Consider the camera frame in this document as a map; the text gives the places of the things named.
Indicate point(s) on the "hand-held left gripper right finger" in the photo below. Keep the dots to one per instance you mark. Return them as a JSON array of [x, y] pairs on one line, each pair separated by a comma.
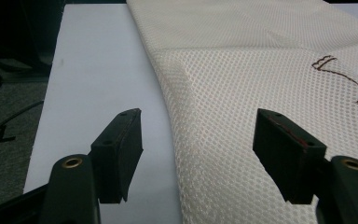
[[287, 155]]

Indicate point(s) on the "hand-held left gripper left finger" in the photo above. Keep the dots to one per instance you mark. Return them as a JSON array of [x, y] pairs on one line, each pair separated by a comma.
[[118, 155]]

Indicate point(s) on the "cream mesh laundry bag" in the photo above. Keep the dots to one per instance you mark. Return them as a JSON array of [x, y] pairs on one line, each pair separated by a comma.
[[230, 93]]

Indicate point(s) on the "white board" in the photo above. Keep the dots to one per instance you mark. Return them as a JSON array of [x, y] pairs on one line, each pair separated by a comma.
[[105, 77]]

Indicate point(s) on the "black stand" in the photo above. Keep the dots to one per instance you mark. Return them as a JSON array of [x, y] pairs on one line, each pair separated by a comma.
[[21, 67]]

